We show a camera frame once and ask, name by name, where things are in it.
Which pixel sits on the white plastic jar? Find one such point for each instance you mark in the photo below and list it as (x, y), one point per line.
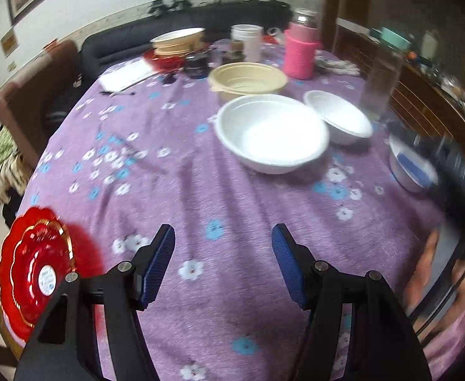
(247, 41)

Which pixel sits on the dark glass jar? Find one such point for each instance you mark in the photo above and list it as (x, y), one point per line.
(197, 65)

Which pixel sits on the black sofa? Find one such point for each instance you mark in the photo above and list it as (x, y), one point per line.
(137, 35)

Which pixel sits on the wooden cabinet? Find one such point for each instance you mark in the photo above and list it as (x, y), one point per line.
(423, 83)

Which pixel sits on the small white bowl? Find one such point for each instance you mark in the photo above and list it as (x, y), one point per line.
(405, 176)

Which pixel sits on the large white bowl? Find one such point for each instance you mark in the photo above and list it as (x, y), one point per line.
(272, 133)

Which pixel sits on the teal container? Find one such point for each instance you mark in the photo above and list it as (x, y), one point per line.
(395, 37)

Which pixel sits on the red flower-shaped plate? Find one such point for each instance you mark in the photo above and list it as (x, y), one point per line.
(34, 278)

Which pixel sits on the clear plastic bottle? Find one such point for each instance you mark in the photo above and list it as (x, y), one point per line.
(381, 83)

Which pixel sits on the stack of beige bowls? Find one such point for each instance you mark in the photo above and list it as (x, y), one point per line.
(179, 41)

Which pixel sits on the brown chair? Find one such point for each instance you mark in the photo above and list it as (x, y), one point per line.
(30, 99)

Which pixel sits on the purple floral tablecloth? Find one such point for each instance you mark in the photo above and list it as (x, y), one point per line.
(185, 190)

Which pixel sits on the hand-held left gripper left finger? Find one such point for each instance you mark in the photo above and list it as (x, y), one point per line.
(159, 266)

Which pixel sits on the person's right forearm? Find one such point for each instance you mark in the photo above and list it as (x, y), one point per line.
(425, 270)

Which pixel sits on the white work gloves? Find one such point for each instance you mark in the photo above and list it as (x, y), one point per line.
(339, 67)

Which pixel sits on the pink knitted sleeve bottle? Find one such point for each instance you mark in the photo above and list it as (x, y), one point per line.
(302, 47)

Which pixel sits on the beige plastic bowl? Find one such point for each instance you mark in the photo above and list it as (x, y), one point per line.
(248, 81)

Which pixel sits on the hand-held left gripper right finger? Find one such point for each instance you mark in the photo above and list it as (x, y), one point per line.
(288, 270)

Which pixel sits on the small wall plaque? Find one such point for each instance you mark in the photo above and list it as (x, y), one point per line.
(8, 43)

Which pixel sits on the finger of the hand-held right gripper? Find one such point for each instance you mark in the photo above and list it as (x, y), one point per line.
(417, 166)
(415, 139)

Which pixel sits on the white paper sheet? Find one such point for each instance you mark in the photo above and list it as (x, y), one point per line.
(125, 75)

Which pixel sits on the red bowl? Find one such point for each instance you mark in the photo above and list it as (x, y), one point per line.
(165, 61)

